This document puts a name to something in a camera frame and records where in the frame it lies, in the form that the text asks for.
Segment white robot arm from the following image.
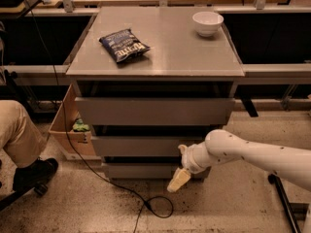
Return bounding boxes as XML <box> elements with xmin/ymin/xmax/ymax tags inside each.
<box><xmin>167</xmin><ymin>129</ymin><xmax>311</xmax><ymax>192</ymax></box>

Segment grey drawer cabinet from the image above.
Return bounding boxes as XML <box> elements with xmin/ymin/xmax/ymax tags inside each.
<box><xmin>67</xmin><ymin>7</ymin><xmax>244</xmax><ymax>166</ymax></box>

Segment person leg beige trousers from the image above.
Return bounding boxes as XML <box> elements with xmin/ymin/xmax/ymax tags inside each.
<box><xmin>0</xmin><ymin>100</ymin><xmax>47</xmax><ymax>168</ymax></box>

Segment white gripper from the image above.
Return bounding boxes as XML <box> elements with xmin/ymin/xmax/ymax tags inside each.
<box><xmin>167</xmin><ymin>143</ymin><xmax>213</xmax><ymax>192</ymax></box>

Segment grey metal frame rail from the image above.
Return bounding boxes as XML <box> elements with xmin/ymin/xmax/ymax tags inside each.
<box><xmin>5</xmin><ymin>63</ymin><xmax>311</xmax><ymax>85</ymax></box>

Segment black shoe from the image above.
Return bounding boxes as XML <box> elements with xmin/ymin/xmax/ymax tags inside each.
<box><xmin>13</xmin><ymin>158</ymin><xmax>58</xmax><ymax>191</ymax></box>

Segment grey bottom drawer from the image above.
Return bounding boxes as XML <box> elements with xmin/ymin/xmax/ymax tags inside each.
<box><xmin>102</xmin><ymin>161</ymin><xmax>213</xmax><ymax>181</ymax></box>

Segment black office chair base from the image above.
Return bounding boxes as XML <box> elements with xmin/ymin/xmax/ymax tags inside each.
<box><xmin>0</xmin><ymin>175</ymin><xmax>54</xmax><ymax>211</ymax></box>

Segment grey top drawer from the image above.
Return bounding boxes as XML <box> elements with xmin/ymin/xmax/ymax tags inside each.
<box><xmin>75</xmin><ymin>97</ymin><xmax>234</xmax><ymax>126</ymax></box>

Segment cardboard box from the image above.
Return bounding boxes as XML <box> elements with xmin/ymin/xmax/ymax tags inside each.
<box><xmin>49</xmin><ymin>85</ymin><xmax>98</xmax><ymax>160</ymax></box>

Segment white bowl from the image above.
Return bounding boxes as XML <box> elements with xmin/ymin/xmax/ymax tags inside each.
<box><xmin>192</xmin><ymin>12</ymin><xmax>224</xmax><ymax>37</ymax></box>

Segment black floor cable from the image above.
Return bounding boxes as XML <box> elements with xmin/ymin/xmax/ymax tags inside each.
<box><xmin>14</xmin><ymin>0</ymin><xmax>175</xmax><ymax>233</ymax></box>

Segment green toy in box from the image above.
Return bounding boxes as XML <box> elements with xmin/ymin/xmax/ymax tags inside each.
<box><xmin>72</xmin><ymin>118</ymin><xmax>89</xmax><ymax>132</ymax></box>

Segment blue chip bag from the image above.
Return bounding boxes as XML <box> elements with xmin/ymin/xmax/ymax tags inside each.
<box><xmin>99</xmin><ymin>28</ymin><xmax>150</xmax><ymax>63</ymax></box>

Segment grey drawer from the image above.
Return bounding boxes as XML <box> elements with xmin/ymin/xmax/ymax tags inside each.
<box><xmin>75</xmin><ymin>97</ymin><xmax>234</xmax><ymax>126</ymax></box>
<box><xmin>102</xmin><ymin>161</ymin><xmax>213</xmax><ymax>181</ymax></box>
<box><xmin>91</xmin><ymin>136</ymin><xmax>203</xmax><ymax>157</ymax></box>

